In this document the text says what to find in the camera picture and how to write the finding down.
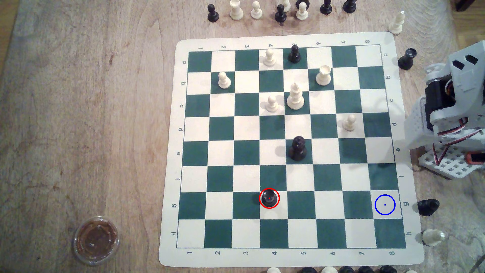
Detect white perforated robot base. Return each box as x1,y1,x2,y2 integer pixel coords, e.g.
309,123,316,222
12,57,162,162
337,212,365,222
419,144,485,180

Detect green and white chess mat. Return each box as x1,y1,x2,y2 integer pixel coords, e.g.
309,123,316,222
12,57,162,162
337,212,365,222
158,31,425,268

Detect black king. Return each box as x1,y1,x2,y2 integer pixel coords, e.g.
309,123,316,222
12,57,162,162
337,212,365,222
289,136,308,161

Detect white king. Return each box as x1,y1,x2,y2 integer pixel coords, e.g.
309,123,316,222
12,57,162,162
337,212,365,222
287,82,305,110

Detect white rook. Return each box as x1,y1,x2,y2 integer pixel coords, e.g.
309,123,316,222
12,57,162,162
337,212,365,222
230,0,244,21
316,65,332,86

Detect clear plastic cup brown contents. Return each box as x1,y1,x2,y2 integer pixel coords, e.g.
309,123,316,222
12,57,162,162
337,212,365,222
73,216,120,265

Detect black rook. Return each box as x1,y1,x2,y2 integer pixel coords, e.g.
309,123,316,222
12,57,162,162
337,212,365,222
398,48,418,70

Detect white bishop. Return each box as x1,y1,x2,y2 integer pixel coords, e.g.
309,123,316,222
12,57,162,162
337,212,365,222
388,11,405,35

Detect black knight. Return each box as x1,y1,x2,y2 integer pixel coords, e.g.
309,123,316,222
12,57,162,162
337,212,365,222
417,199,440,217

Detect white knight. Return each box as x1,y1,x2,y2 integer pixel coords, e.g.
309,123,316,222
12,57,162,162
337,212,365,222
422,229,446,247

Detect orange clamp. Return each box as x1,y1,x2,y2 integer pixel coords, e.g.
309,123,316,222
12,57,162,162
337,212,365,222
466,151,485,165

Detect red white black servo wires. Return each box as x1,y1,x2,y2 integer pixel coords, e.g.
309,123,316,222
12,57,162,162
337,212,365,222
432,118,483,167

